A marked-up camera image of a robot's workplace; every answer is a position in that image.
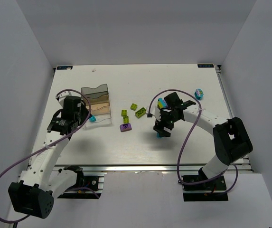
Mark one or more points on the green large lego brick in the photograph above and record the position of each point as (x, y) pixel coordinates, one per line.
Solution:
(141, 112)

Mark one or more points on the blue table sticker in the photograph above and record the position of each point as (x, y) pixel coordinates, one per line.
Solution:
(64, 67)
(205, 65)

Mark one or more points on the green lego brick lower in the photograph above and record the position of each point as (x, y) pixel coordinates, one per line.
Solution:
(126, 120)

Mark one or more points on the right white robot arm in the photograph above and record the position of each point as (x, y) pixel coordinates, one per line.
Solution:
(231, 140)

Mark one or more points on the clear plastic bin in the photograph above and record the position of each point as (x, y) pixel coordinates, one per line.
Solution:
(103, 120)

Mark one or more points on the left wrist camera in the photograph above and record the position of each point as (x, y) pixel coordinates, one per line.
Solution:
(60, 99)

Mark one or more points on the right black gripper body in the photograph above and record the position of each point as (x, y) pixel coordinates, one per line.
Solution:
(163, 126)

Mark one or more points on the teal small lego cube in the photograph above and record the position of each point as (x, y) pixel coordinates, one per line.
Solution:
(92, 119)

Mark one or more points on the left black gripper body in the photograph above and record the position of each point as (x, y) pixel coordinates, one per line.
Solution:
(84, 113)

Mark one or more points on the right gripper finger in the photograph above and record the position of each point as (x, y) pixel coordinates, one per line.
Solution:
(168, 129)
(160, 130)

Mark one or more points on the teal round printed lego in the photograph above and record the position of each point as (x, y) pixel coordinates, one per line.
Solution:
(199, 94)

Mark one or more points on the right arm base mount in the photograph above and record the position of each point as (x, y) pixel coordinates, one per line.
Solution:
(214, 190)

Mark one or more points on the green tall lego brick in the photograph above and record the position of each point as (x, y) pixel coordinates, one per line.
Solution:
(161, 104)

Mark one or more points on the amber plastic bin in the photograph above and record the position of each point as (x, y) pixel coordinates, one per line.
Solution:
(99, 106)

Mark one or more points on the left blue table sticker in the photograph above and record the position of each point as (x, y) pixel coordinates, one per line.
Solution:
(64, 67)

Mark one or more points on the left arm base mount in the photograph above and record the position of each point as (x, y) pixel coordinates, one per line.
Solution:
(72, 183)

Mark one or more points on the right blue table sticker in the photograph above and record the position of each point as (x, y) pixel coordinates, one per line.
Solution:
(205, 65)

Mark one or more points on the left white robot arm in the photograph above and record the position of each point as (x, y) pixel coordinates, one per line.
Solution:
(35, 193)

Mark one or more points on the grey smoked plastic bin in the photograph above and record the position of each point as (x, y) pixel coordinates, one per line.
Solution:
(93, 93)

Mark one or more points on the purple sloped lego brick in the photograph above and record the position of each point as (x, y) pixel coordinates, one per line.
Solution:
(125, 127)

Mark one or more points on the green small lego brick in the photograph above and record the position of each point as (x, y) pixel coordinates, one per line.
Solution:
(134, 107)

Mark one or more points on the green lego brick upper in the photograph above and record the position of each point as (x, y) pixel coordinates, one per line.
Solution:
(124, 113)

